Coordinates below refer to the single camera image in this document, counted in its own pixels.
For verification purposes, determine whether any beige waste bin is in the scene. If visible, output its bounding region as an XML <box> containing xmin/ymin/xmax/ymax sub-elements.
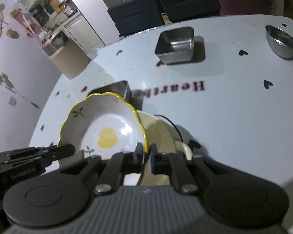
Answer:
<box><xmin>43</xmin><ymin>39</ymin><xmax>91</xmax><ymax>79</ymax></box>

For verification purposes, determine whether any round stainless steel bowl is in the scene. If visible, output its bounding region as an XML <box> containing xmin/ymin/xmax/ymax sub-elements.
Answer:
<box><xmin>265</xmin><ymin>25</ymin><xmax>293</xmax><ymax>60</ymax></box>

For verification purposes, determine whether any white lemon pattern bowl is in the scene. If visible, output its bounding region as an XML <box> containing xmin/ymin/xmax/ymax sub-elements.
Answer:
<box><xmin>58</xmin><ymin>92</ymin><xmax>149</xmax><ymax>167</ymax></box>

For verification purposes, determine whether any cream ceramic handled bowl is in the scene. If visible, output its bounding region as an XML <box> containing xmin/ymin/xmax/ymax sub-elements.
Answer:
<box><xmin>124</xmin><ymin>111</ymin><xmax>193</xmax><ymax>186</ymax></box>

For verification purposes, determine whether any square stainless steel container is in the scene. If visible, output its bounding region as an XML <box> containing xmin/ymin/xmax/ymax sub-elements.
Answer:
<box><xmin>155</xmin><ymin>27</ymin><xmax>195</xmax><ymax>65</ymax></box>

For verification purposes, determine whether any dark blue sofa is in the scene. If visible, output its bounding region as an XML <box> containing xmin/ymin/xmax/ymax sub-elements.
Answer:
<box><xmin>160</xmin><ymin>0</ymin><xmax>221</xmax><ymax>23</ymax></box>

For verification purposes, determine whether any white kitchen cabinet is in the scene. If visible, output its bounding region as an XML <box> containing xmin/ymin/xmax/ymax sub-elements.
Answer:
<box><xmin>65</xmin><ymin>15</ymin><xmax>105</xmax><ymax>54</ymax></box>

